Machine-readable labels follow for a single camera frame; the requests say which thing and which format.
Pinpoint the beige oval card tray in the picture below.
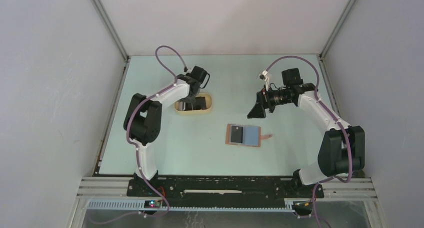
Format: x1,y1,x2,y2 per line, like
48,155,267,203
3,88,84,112
174,93,213,115

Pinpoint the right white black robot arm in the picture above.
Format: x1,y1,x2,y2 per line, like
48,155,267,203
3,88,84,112
247,68,365,197

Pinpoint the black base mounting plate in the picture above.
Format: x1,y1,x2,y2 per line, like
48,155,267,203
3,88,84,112
126,175,324,208

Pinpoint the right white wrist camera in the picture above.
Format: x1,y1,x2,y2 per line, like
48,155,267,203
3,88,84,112
257,70,271,91

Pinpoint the aluminium frame rail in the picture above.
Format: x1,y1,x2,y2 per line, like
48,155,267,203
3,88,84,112
77,175,377,212

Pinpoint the black card in tray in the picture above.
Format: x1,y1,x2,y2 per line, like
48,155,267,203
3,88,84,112
193,97,208,110

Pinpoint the brown leather card holder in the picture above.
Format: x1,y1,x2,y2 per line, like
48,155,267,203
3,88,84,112
225,124,273,147

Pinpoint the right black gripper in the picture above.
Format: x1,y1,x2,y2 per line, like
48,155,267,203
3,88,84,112
247,84,292,119

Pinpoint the black credit card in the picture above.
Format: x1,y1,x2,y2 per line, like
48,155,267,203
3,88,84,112
229,125,244,144

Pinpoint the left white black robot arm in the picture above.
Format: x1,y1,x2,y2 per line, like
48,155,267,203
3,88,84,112
123,66,211,196

